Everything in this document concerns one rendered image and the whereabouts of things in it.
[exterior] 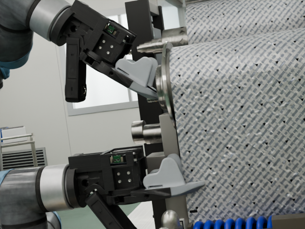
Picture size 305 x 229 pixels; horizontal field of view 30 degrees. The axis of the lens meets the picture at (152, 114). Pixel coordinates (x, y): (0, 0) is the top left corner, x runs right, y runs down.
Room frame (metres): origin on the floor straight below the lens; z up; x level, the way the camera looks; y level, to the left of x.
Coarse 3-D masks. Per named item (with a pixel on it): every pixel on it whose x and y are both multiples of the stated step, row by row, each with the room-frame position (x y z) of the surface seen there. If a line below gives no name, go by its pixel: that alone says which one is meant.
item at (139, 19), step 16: (144, 0) 1.22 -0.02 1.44; (128, 16) 1.23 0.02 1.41; (144, 16) 1.22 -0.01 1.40; (160, 16) 1.36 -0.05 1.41; (144, 32) 1.22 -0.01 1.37; (160, 32) 1.35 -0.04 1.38; (160, 64) 1.30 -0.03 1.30; (144, 112) 1.23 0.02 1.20; (160, 112) 1.22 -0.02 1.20; (144, 144) 1.23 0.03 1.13; (160, 144) 1.22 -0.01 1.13; (160, 208) 1.23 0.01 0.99; (160, 224) 1.23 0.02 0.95
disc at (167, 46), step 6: (168, 42) 0.93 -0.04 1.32; (168, 48) 0.92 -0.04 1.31; (162, 54) 0.89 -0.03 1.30; (162, 60) 0.88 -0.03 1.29; (162, 66) 0.87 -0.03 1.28; (162, 72) 0.87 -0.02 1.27; (162, 78) 0.87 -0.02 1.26; (168, 90) 0.88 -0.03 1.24; (168, 96) 0.87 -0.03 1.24; (168, 102) 0.87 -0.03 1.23; (168, 108) 0.87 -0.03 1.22; (174, 114) 0.90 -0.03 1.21; (174, 120) 0.89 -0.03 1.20; (174, 126) 0.90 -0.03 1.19
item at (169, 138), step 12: (168, 120) 0.95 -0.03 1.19; (144, 132) 0.97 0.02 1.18; (156, 132) 0.97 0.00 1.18; (168, 132) 0.95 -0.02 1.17; (168, 144) 0.95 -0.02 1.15; (156, 156) 0.96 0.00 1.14; (180, 156) 0.95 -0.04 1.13; (156, 168) 0.96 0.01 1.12; (168, 204) 0.96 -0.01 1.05; (180, 204) 0.96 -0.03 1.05; (180, 216) 0.96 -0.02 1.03
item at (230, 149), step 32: (192, 128) 0.87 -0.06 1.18; (224, 128) 0.86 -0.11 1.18; (256, 128) 0.85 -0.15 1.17; (288, 128) 0.84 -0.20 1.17; (192, 160) 0.87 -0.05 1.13; (224, 160) 0.86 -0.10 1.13; (256, 160) 0.85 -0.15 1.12; (288, 160) 0.84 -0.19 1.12; (224, 192) 0.86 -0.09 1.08; (256, 192) 0.85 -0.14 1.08; (288, 192) 0.84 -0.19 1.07
